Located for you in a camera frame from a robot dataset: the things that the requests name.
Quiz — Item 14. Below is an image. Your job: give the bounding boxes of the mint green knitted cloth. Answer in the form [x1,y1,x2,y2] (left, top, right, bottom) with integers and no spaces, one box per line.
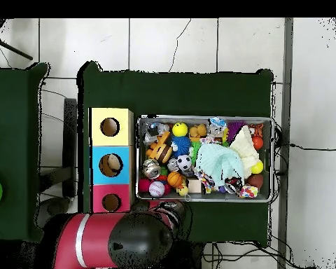
[195,142,245,188]

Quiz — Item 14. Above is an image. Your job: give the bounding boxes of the wooden box with three holes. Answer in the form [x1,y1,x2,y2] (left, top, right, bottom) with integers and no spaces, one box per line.
[89,107,136,214]

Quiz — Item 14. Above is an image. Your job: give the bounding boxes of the blue fuzzy puffer ball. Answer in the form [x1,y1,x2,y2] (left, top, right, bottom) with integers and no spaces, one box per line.
[170,135,192,158]

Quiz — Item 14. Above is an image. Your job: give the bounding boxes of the black and white soccer ball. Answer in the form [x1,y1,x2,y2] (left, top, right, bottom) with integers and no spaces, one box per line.
[176,154,193,172]

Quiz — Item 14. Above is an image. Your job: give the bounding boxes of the yellow smiley ball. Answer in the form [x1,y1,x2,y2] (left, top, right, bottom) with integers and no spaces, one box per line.
[171,121,189,137]

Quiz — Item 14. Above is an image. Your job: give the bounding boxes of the small orange basketball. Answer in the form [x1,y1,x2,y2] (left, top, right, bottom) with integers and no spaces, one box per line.
[167,171,183,188]

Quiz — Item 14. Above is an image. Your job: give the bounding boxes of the white baseball with red stitching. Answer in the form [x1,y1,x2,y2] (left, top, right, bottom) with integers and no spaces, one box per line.
[148,181,166,198]

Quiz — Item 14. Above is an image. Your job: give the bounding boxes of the yellow duck plush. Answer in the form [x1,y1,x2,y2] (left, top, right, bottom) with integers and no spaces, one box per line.
[175,183,191,202]

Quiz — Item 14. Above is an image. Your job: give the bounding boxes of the purple spiky ball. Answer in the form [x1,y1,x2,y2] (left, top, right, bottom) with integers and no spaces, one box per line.
[226,120,247,141]

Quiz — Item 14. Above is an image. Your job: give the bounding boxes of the cream knitted cloth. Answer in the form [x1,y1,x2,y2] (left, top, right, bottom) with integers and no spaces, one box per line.
[229,125,260,179]

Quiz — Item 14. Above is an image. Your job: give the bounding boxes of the dark green side table cloth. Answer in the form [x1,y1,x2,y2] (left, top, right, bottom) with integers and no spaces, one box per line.
[0,62,55,243]

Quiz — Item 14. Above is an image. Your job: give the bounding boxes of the black tripod leg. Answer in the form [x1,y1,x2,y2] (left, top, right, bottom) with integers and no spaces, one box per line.
[0,34,34,61]

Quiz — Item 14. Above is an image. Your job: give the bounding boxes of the wire mesh bin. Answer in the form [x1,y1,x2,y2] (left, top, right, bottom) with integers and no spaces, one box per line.
[136,113,275,203]

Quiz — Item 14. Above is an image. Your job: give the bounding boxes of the black floor cable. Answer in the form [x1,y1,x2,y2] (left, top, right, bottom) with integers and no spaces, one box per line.
[289,143,336,152]

